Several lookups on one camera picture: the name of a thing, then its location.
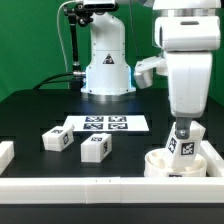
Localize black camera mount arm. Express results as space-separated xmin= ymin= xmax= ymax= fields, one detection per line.
xmin=63 ymin=3 xmax=95 ymax=88

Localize white U-shaped fence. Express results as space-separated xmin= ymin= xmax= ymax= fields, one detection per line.
xmin=0 ymin=141 xmax=224 ymax=204

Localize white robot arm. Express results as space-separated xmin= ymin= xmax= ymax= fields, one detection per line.
xmin=84 ymin=0 xmax=221 ymax=139

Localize white round stool seat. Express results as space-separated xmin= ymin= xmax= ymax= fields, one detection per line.
xmin=144 ymin=148 xmax=207 ymax=177

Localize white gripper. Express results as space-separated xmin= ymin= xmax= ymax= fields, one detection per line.
xmin=166 ymin=52 xmax=213 ymax=139

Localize white cable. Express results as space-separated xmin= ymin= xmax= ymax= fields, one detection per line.
xmin=56 ymin=0 xmax=84 ymax=74

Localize white marker sheet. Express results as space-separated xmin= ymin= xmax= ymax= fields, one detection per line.
xmin=64 ymin=115 xmax=149 ymax=132

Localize black cables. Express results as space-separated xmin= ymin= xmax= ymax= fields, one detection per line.
xmin=32 ymin=72 xmax=84 ymax=90

